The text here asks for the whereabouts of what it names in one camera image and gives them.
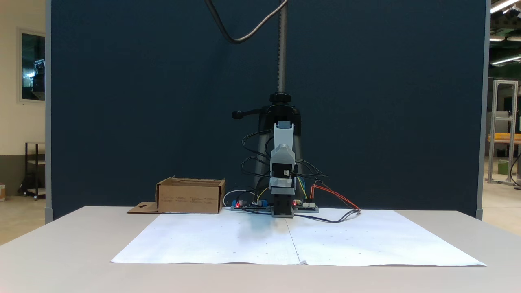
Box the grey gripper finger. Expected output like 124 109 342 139
270 181 296 195

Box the blue circuit board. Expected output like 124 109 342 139
231 199 269 210

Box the dark motor driver board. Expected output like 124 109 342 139
294 200 320 213

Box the white paper sheet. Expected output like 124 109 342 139
111 212 302 265
285 208 487 267

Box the brown cardboard box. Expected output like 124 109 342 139
127 176 226 215

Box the dark blue partition panel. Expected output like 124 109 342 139
46 0 491 221

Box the orange workbench top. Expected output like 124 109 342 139
488 133 521 144

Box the dark shelf cart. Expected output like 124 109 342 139
18 141 46 200

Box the black motor cable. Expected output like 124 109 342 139
241 129 274 163
295 160 328 179
240 157 272 192

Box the black three-wire cable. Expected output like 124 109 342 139
293 209 361 224

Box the orange three-wire cable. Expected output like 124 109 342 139
310 182 361 212

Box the white cable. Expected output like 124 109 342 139
223 189 254 206

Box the black camera tripod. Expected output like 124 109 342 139
231 0 305 196

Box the grey hanging camera cable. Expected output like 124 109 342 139
205 0 289 44

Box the aluminium profile frame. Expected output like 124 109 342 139
487 80 520 186

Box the wall window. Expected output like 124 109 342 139
17 28 46 103

